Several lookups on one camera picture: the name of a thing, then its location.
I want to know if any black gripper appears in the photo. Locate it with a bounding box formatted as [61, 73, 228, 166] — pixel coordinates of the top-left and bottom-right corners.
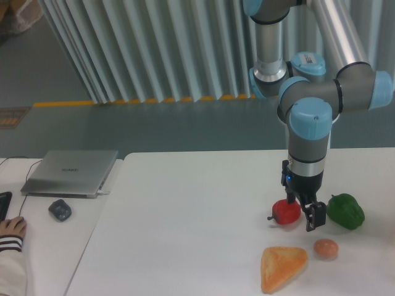
[281, 160, 326, 232]

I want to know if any white sleeved forearm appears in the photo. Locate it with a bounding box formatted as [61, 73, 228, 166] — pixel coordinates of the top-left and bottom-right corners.
[1, 235, 27, 295]

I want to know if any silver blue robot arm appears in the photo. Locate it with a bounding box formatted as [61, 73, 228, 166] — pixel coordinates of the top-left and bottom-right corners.
[243, 1, 394, 231]

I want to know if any red toy pepper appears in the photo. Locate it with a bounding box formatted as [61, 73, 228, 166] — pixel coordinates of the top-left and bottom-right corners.
[267, 199, 301, 225]

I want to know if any green toy pepper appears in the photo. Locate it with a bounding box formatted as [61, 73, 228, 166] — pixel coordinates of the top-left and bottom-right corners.
[326, 193, 365, 230]

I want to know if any person's hand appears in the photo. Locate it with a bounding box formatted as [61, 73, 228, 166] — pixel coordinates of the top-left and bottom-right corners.
[0, 217, 27, 239]

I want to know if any brown toy egg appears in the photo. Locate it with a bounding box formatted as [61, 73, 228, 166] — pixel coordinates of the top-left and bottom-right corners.
[314, 239, 339, 258]

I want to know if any triangular toy toast slice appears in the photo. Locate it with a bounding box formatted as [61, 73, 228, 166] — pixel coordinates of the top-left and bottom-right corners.
[260, 247, 308, 294]

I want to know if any white corrugated folding partition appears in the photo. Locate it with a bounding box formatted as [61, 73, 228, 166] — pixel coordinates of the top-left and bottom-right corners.
[36, 0, 395, 105]

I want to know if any silver closed laptop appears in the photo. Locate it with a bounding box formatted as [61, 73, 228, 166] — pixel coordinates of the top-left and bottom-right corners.
[21, 150, 118, 198]

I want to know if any black keyboard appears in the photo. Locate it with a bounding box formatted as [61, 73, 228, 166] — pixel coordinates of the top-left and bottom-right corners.
[0, 192, 12, 222]

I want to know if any black mouse cable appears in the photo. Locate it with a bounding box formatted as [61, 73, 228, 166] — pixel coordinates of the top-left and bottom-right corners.
[0, 155, 47, 218]

